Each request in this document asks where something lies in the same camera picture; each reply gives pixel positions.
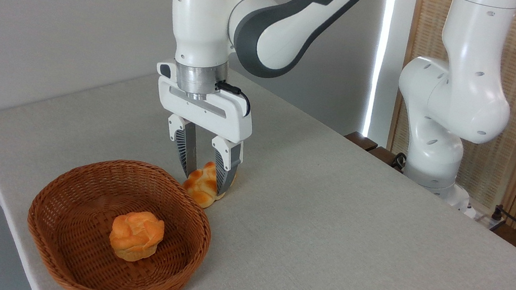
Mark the braided golden bread loaf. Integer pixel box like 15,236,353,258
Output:
180,157,239,213

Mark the round golden bread roll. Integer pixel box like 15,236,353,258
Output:
106,206,168,267

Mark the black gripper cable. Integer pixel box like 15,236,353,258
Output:
212,79,254,117

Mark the grey tablecloth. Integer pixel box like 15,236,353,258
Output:
0,36,516,290

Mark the dark brown wooden block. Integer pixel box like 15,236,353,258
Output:
340,130,409,171

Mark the brown wicker basket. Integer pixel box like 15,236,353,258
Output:
16,146,221,290

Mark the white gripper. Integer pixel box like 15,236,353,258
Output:
139,60,262,199

